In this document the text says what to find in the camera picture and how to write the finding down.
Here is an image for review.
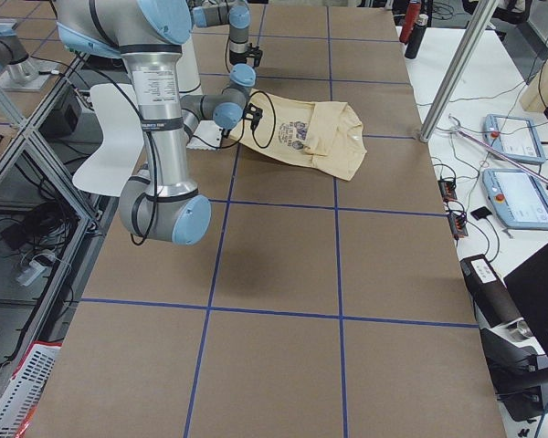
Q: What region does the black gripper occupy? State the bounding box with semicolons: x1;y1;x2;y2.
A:
245;43;263;68
242;102;263;132

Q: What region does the beige long-sleeve printed shirt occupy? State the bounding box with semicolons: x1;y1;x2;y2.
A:
229;91;366;181

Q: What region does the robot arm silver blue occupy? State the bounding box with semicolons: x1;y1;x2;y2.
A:
191;1;263;68
56;1;262;245

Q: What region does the white plastic chair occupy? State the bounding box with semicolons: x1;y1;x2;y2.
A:
72;83;143;197

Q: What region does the black bottle clear cap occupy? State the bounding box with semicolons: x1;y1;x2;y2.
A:
404;14;428;59

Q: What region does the red bottle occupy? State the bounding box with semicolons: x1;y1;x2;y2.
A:
399;0;422;44

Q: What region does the far blue teach pendant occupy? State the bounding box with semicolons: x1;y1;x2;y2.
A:
483;114;546;164

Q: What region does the blue teach pendant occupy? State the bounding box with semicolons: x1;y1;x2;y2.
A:
481;169;548;231
483;114;546;164

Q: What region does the near blue teach pendant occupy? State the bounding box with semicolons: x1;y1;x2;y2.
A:
481;169;548;231

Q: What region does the reach grabber stick tool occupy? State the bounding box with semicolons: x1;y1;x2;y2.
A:
448;114;548;187

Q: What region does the black monitor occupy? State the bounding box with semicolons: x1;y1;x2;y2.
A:
504;244;548;354

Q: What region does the white perforated basket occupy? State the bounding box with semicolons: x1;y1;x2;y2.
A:
0;341;62;437

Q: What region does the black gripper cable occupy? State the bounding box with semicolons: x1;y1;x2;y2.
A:
195;89;278;151

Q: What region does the aluminium frame post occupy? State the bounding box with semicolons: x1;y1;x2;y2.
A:
418;0;498;143

